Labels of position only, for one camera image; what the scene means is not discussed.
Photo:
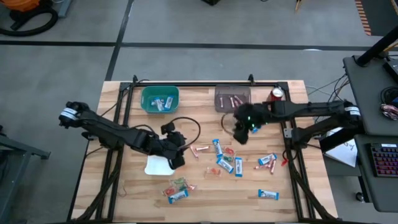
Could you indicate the dark grey desk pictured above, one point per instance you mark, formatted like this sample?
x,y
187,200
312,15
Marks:
x,y
373,93
382,193

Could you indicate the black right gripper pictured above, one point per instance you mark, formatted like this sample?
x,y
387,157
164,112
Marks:
x,y
252,116

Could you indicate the grey translucent plastic bin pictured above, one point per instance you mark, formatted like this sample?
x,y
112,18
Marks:
x,y
225,109

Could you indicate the black slanted desk pole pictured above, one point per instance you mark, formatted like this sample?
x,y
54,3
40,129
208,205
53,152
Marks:
x,y
376,46

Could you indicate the black backlit keyboard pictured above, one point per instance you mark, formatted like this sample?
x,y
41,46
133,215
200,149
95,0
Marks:
x,y
385,160

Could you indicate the orange shop vacuum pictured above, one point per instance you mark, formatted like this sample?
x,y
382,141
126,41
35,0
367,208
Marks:
x,y
18,3

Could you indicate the white paper sheet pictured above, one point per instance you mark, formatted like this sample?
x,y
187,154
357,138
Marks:
x,y
345,152

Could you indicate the black caster wheel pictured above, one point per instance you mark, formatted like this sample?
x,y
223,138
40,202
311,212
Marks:
x,y
360,196

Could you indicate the teal plastic bin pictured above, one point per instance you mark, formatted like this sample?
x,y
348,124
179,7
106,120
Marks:
x,y
146,93

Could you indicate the teal gummy candy packet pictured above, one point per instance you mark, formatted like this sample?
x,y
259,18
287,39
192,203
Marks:
x,y
227,158

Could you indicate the orange gummy candy packet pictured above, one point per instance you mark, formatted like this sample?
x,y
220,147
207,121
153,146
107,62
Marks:
x,y
190,187
214,171

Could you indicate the white plastic bin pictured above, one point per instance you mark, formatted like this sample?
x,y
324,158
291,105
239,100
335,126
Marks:
x,y
157,166

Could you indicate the pink patterned object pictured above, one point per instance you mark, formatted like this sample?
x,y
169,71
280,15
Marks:
x,y
389,111

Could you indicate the red gummy candy packet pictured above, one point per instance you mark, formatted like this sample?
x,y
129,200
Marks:
x,y
284,161
229,151
169,191

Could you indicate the Hershey's cookies creme bar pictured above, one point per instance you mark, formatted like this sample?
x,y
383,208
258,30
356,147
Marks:
x,y
238,167
268,194
267,159
254,130
159,104
225,165
154,101
168,102
178,196
217,147

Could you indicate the green gummy candy packet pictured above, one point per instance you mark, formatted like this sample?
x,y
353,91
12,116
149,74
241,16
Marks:
x,y
179,183

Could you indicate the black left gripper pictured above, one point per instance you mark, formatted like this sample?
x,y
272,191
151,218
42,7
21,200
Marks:
x,y
172,144

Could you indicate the dark mat striped edge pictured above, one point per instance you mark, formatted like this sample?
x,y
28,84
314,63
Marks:
x,y
382,15

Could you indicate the grey metal cart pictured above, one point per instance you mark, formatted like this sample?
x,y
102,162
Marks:
x,y
9,186

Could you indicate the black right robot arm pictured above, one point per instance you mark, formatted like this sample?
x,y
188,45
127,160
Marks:
x,y
311,109

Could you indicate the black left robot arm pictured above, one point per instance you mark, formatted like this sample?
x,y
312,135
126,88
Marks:
x,y
109,133

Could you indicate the red soda can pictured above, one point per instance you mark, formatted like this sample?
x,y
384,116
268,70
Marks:
x,y
276,93

